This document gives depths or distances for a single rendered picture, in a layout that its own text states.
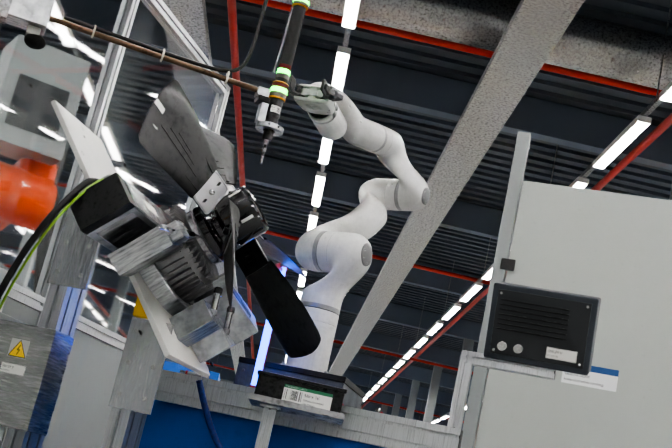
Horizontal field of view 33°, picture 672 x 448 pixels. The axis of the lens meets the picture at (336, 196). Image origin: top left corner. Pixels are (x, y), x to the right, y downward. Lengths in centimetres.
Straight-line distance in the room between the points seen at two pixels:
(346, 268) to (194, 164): 79
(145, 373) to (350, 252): 89
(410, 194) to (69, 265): 125
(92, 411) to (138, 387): 126
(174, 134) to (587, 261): 229
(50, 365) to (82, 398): 116
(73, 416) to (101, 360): 21
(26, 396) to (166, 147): 61
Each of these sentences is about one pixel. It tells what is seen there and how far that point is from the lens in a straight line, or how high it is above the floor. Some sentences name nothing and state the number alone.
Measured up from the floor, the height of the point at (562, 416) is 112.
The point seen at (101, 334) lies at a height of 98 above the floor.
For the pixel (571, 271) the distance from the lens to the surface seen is 441.
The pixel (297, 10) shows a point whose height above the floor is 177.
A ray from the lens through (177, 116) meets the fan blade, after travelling 252.
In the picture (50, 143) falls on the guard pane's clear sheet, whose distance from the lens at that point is 328.
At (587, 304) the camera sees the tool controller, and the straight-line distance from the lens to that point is 284.
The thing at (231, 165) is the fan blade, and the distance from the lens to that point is 280.
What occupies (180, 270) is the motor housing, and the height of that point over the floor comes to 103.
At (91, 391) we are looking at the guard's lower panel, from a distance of 374.
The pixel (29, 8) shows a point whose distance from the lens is 271.
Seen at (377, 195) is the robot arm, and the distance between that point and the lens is 353.
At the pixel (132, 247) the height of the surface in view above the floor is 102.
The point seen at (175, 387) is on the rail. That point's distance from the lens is 306.
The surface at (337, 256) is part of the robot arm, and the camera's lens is 320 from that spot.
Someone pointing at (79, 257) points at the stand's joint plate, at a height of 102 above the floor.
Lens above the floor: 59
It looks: 15 degrees up
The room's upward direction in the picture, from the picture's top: 13 degrees clockwise
